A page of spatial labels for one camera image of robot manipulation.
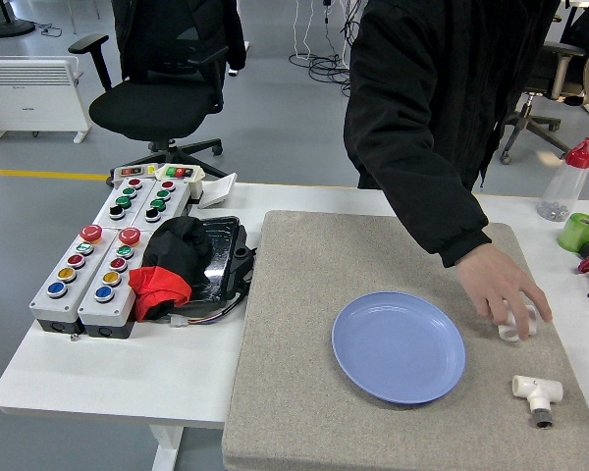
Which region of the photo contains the person's right hand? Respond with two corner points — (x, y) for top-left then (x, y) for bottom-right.
(455, 243), (554, 343)

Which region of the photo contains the plain white tee pipe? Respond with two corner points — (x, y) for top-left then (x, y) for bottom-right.
(498, 299), (539, 344)

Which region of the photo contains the clear bottle red cap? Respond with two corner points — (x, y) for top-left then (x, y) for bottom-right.
(536, 136), (589, 223)

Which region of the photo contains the white tee pipe metal end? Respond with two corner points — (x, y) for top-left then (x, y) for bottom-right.
(511, 374), (564, 429)

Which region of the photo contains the blue plastic plate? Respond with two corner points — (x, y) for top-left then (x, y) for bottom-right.
(331, 290), (467, 405)

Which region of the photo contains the green plastic cup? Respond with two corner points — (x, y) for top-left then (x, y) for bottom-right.
(557, 212), (589, 252)

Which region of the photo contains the grey office chair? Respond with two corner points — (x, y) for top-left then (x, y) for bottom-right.
(499, 41), (588, 166)

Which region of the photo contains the person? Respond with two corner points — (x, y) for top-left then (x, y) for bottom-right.
(343, 0), (562, 269)

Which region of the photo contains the grey-brown mat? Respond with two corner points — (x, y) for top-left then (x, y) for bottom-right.
(221, 210), (589, 471)

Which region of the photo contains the black tray device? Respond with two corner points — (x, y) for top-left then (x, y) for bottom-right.
(176, 215), (257, 315)

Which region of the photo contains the black and red cloth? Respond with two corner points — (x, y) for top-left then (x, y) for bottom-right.
(128, 216), (215, 324)

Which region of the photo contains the white table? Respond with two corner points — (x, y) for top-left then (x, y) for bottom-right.
(0, 182), (589, 471)

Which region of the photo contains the five-button control box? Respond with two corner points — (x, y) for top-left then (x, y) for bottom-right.
(77, 228), (153, 340)
(27, 224), (118, 335)

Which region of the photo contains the black office chair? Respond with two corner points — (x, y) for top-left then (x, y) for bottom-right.
(67, 19), (232, 181)

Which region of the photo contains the black jacket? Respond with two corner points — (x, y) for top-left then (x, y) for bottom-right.
(110, 0), (249, 82)

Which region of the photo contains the white panel heater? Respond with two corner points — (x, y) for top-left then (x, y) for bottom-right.
(0, 54), (92, 144)

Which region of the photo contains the black round stand base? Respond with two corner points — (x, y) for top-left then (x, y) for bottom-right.
(0, 0), (36, 39)

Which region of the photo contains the black floor cable bundle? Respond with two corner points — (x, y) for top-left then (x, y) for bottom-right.
(288, 48), (354, 94)

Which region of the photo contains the white wall switch panel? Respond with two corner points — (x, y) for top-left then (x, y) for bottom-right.
(197, 173), (238, 211)

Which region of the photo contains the wire bundle white connector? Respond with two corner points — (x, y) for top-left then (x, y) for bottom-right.
(169, 288), (249, 329)

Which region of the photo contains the white green-red switch box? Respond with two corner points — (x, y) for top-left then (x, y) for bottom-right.
(155, 163), (206, 200)

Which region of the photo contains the grey switch box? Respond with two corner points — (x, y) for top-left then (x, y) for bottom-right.
(110, 164), (158, 185)

